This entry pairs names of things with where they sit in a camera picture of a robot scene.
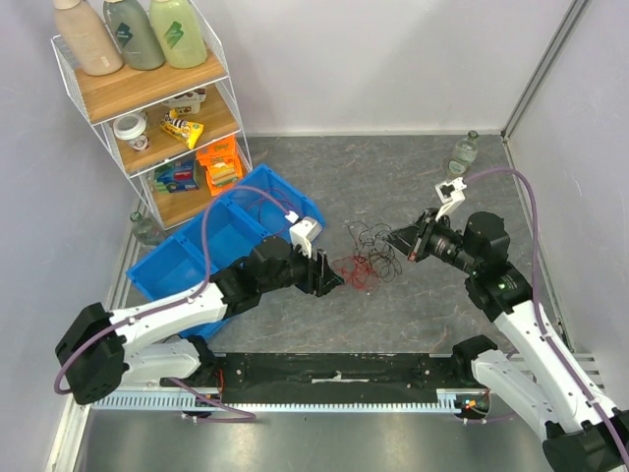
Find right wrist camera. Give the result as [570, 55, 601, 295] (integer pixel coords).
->
[434, 177, 467, 220]

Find white lidded cup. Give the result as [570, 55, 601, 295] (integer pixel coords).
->
[113, 113, 150, 151]

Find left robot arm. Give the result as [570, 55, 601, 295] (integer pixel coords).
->
[53, 237, 344, 405]

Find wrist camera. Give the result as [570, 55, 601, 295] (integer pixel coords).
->
[285, 210, 323, 259]
[434, 177, 467, 220]

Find grey-green bottle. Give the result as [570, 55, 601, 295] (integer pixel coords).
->
[103, 0, 166, 71]

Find orange snack packets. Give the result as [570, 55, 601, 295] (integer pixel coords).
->
[196, 136, 245, 197]

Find blue green box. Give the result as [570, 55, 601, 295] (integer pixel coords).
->
[152, 159, 200, 194]

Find black cable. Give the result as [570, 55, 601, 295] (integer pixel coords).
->
[346, 220, 404, 284]

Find grey cable duct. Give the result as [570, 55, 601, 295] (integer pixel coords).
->
[90, 388, 479, 414]

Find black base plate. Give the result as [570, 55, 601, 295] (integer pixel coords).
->
[185, 353, 482, 405]

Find white wire wooden shelf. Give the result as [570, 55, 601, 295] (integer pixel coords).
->
[50, 3, 253, 229]

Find beige bottle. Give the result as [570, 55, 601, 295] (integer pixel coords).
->
[53, 0, 124, 77]

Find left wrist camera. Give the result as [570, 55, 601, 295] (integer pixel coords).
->
[285, 210, 323, 259]

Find white yoghurt tub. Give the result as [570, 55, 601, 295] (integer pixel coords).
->
[161, 88, 206, 116]

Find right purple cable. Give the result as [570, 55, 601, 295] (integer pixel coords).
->
[464, 166, 628, 468]

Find clear glass bottle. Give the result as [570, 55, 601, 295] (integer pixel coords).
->
[446, 130, 480, 179]

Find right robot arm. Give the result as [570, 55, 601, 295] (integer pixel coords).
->
[387, 208, 628, 471]

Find blue three-compartment bin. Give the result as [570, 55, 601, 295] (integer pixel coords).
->
[126, 163, 326, 340]

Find yellow snack bag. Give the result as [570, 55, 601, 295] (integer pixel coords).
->
[160, 109, 204, 149]

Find light green bottle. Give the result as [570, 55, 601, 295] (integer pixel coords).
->
[148, 0, 207, 69]

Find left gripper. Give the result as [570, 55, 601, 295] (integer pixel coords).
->
[260, 239, 344, 298]

